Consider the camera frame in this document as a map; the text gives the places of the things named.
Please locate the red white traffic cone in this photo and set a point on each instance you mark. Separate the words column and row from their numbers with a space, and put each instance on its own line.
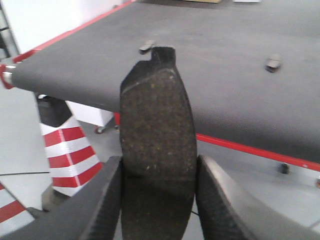
column 13, row 215
column 71, row 158

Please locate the right red white traffic cone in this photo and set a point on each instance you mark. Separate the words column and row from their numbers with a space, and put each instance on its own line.
column 13, row 215

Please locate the red conveyor frame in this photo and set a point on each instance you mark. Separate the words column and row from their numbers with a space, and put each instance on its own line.
column 250, row 147

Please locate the grey brake pad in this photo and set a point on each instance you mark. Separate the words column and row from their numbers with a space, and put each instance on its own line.
column 273, row 63
column 159, row 150
column 146, row 47

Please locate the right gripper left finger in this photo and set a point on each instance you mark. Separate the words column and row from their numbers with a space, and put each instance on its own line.
column 91, row 214

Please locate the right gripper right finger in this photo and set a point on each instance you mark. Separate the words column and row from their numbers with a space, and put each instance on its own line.
column 229, row 212

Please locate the left red white traffic cone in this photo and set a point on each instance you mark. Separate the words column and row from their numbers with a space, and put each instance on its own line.
column 71, row 158

